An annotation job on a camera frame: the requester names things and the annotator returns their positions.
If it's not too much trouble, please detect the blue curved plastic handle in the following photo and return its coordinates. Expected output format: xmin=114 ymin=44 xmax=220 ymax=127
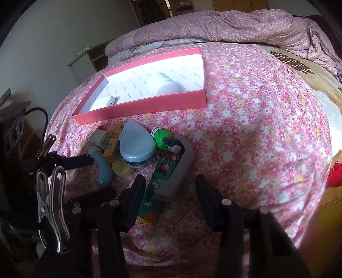
xmin=86 ymin=146 xmax=114 ymax=186

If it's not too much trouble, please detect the round wooden disc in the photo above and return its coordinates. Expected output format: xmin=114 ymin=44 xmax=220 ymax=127
xmin=111 ymin=158 xmax=134 ymax=177

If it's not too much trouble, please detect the white wall charger plug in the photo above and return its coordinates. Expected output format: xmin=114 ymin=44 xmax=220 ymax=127
xmin=90 ymin=126 xmax=112 ymax=151

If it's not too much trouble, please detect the small wooden block piece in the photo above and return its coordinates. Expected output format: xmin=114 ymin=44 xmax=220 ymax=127
xmin=103 ymin=121 xmax=126 ymax=163

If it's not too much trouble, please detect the grey plastic oval case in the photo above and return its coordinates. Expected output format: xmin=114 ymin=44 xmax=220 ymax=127
xmin=119 ymin=121 xmax=156 ymax=167

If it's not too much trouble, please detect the white earbuds charging case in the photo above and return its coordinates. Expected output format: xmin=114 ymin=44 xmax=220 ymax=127
xmin=89 ymin=96 xmax=115 ymax=111

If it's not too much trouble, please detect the green figure keychain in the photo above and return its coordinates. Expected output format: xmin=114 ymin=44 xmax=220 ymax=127
xmin=151 ymin=127 xmax=184 ymax=154

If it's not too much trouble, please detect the white plastic bottle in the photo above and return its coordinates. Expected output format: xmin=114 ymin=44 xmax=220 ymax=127
xmin=146 ymin=72 xmax=183 ymax=96

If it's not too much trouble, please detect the silver spring clamp left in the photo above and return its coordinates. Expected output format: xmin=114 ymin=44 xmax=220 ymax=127
xmin=36 ymin=134 xmax=56 ymax=159

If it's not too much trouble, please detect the silver spring clamp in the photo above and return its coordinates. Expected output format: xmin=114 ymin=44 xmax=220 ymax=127
xmin=36 ymin=166 xmax=70 ymax=254
xmin=36 ymin=134 xmax=56 ymax=159

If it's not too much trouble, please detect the silver spring clamp right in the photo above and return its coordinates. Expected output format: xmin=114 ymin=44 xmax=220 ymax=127
xmin=36 ymin=166 xmax=70 ymax=254

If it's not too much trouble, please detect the pink floral bed sheet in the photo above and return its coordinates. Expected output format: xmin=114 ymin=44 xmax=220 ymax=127
xmin=43 ymin=41 xmax=335 ymax=268

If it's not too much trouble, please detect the pink shallow cardboard box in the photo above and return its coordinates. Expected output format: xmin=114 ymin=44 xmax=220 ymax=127
xmin=72 ymin=47 xmax=207 ymax=124

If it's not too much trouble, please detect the white bedside shelf cabinet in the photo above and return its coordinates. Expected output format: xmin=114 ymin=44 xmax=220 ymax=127
xmin=67 ymin=40 xmax=111 ymax=83

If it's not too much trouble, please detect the purple folded quilt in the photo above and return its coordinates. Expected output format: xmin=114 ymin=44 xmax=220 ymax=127
xmin=105 ymin=9 xmax=341 ymax=76

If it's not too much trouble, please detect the wooden wardrobe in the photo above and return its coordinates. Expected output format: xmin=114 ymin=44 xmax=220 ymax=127
xmin=212 ymin=0 xmax=269 ymax=13

